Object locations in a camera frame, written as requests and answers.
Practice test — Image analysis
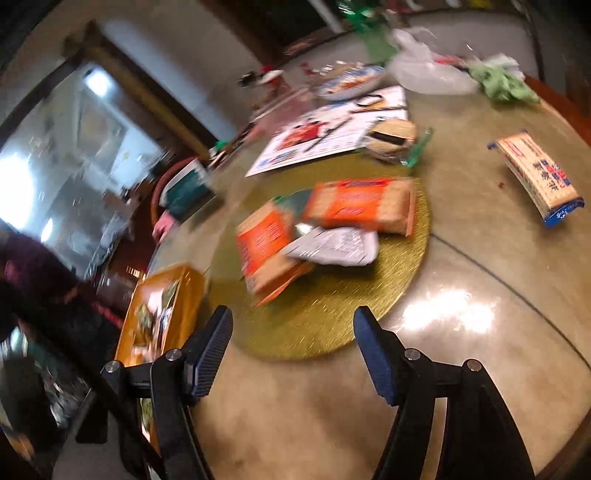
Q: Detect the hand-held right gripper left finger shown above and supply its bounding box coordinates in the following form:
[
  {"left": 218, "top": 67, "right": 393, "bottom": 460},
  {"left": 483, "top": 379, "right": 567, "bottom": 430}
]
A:
[{"left": 100, "top": 305, "right": 234, "bottom": 480}]

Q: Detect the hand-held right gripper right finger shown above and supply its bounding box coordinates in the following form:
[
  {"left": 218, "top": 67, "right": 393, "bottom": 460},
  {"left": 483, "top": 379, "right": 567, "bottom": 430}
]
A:
[{"left": 353, "top": 305, "right": 537, "bottom": 480}]

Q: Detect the yellow cardboard box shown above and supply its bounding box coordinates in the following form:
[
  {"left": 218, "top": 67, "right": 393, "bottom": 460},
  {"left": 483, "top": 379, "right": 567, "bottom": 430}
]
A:
[{"left": 113, "top": 263, "right": 207, "bottom": 457}]

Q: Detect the person's left forearm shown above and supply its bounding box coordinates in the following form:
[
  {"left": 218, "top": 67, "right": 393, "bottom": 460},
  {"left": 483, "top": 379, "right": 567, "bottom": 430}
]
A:
[{"left": 0, "top": 233, "right": 80, "bottom": 302}]

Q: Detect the gold round mat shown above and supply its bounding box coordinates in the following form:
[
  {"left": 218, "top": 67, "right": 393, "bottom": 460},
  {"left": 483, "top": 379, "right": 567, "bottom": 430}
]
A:
[{"left": 205, "top": 177, "right": 433, "bottom": 361}]

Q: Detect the orange cracker packet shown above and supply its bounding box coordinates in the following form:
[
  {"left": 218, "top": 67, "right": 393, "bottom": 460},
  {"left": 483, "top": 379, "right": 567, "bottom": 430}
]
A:
[
  {"left": 236, "top": 202, "right": 315, "bottom": 306},
  {"left": 302, "top": 177, "right": 417, "bottom": 237}
]

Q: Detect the silver foil packet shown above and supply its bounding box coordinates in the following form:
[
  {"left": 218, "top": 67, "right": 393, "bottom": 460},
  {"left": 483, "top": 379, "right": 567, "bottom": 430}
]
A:
[{"left": 281, "top": 225, "right": 380, "bottom": 268}]

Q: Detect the pink cloth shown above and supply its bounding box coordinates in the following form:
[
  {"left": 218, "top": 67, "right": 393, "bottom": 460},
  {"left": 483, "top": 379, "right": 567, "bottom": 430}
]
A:
[{"left": 152, "top": 214, "right": 179, "bottom": 241}]

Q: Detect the green tissue box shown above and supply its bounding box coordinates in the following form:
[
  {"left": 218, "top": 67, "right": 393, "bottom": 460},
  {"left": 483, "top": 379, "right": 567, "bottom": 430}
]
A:
[{"left": 161, "top": 159, "right": 216, "bottom": 223}]

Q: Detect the red wooden chair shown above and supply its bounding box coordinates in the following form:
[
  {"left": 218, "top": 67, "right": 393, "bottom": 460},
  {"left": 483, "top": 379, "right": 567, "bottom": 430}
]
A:
[{"left": 150, "top": 156, "right": 200, "bottom": 232}]

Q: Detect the sandwich cracker packet green wrapper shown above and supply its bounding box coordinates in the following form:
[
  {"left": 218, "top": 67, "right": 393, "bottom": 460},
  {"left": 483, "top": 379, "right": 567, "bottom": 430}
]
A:
[{"left": 364, "top": 118, "right": 435, "bottom": 169}]

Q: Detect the printed paper flyer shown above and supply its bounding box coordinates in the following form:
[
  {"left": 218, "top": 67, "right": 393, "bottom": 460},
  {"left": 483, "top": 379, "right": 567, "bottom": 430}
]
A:
[{"left": 245, "top": 85, "right": 410, "bottom": 179}]

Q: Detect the blue and white cracker packet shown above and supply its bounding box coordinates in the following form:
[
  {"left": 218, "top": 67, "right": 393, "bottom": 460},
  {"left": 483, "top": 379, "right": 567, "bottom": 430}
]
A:
[{"left": 486, "top": 131, "right": 585, "bottom": 229}]

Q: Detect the clear plastic container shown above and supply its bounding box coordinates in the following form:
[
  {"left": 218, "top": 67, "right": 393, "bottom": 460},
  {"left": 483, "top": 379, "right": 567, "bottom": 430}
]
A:
[{"left": 253, "top": 89, "right": 315, "bottom": 136}]

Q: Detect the blue and white plate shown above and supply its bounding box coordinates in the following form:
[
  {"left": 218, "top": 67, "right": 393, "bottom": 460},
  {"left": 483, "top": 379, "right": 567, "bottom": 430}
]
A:
[{"left": 316, "top": 64, "right": 387, "bottom": 101}]

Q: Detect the clear plastic bag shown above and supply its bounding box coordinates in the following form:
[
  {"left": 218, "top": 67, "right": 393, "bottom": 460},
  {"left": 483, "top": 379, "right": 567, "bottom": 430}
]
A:
[{"left": 387, "top": 28, "right": 477, "bottom": 96}]

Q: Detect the green cloth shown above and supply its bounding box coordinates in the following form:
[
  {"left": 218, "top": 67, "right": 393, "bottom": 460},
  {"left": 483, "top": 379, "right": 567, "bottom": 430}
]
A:
[{"left": 470, "top": 62, "right": 539, "bottom": 105}]

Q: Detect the green plastic bottle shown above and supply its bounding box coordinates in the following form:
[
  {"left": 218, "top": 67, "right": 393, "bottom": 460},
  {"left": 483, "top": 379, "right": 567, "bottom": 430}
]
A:
[{"left": 341, "top": 0, "right": 394, "bottom": 64}]

